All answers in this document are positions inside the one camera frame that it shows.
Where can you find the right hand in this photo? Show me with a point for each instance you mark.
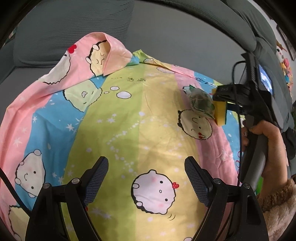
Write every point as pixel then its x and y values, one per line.
pixel 275 171

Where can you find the yellow green sponge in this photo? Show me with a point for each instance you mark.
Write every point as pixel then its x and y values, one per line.
pixel 220 114

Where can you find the clear bag with steel wool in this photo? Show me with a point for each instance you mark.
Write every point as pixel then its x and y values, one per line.
pixel 201 102

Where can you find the framed wall picture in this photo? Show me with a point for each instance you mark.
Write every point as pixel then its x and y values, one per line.
pixel 288 44

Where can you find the colourful plush toys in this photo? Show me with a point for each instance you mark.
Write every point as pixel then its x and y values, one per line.
pixel 285 65

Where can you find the colourful cartoon bed sheet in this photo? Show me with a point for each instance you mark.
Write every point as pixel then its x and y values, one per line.
pixel 103 100

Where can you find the brown fleece sleeve forearm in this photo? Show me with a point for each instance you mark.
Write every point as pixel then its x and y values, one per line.
pixel 278 209

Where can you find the grey sofa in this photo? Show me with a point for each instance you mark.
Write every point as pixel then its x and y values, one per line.
pixel 205 36

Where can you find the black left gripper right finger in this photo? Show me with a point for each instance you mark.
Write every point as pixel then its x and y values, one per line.
pixel 245 222

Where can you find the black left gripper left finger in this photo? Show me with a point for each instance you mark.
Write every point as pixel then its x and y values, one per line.
pixel 47 222

